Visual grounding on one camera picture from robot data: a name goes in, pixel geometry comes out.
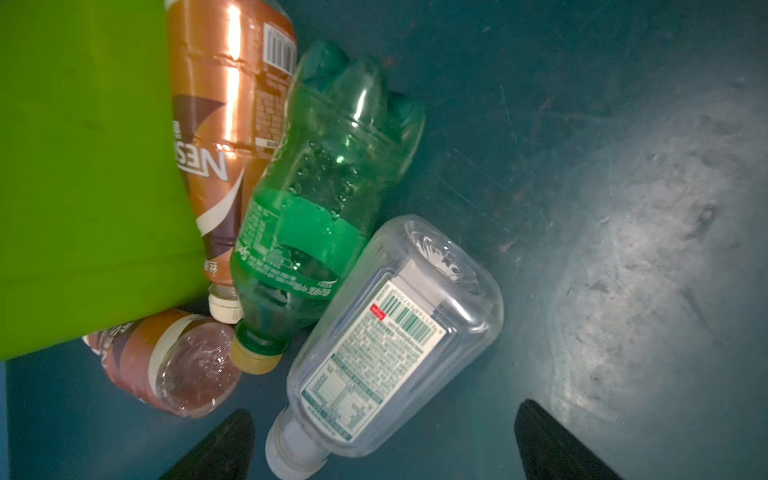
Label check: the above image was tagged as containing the green label clear bottle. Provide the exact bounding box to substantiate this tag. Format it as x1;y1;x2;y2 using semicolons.
265;215;504;479

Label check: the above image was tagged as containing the green plastic waste bin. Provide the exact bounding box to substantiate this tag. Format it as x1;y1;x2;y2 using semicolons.
1;1;206;360

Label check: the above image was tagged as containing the brown coffee drink bottle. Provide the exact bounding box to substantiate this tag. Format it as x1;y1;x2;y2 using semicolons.
82;309;241;419

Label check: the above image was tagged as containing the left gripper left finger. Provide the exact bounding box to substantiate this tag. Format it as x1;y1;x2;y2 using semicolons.
160;409;255;480

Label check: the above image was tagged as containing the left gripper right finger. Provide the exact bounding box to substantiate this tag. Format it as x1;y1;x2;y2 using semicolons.
514;399;622;480

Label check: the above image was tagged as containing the green soda bottle yellow cap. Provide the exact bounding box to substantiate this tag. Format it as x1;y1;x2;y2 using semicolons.
231;40;426;375

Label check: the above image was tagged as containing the gold label brown bottle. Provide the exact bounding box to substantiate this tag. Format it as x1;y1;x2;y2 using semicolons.
165;1;298;325

